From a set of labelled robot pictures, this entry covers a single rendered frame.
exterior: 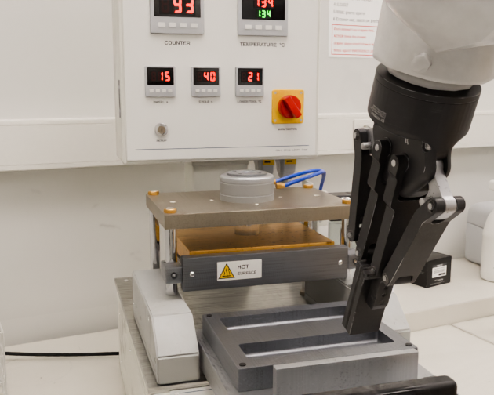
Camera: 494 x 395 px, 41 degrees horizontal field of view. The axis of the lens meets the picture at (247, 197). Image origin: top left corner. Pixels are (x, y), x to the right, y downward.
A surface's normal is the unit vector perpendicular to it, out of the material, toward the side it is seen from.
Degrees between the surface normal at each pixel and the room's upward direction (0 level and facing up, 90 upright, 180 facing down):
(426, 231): 125
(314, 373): 90
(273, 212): 90
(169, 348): 41
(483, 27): 131
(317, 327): 0
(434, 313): 90
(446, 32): 148
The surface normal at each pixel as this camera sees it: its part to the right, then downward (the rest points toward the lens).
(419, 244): 0.29, 0.69
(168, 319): 0.18, -0.65
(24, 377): 0.00, -0.99
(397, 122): -0.58, 0.35
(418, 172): -0.94, 0.06
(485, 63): 0.36, 0.52
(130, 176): 0.43, 0.14
